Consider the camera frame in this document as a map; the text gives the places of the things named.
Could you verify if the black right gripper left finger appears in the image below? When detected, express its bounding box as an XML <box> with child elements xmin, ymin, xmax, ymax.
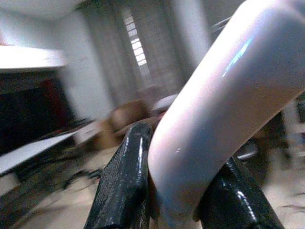
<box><xmin>83</xmin><ymin>122</ymin><xmax>153</xmax><ymax>229</ymax></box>

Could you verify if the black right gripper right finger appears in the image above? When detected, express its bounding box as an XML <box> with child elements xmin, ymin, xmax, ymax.
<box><xmin>199</xmin><ymin>156</ymin><xmax>285</xmax><ymax>229</ymax></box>

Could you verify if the white broom handle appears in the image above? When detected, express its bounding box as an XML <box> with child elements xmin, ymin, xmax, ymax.
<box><xmin>147</xmin><ymin>0</ymin><xmax>305</xmax><ymax>229</ymax></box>

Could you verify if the brown cardboard box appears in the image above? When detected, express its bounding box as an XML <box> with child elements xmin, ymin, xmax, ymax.
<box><xmin>100</xmin><ymin>100</ymin><xmax>153</xmax><ymax>150</ymax></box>

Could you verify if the white table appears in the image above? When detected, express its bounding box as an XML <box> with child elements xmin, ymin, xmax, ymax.
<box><xmin>0</xmin><ymin>130</ymin><xmax>101</xmax><ymax>178</ymax></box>

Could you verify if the dark cabinet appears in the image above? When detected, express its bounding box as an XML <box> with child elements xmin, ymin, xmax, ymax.
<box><xmin>0</xmin><ymin>69</ymin><xmax>77</xmax><ymax>156</ymax></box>

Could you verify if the grey window curtain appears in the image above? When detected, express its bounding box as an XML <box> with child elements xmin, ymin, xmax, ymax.
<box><xmin>81</xmin><ymin>0</ymin><xmax>189</xmax><ymax>101</ymax></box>

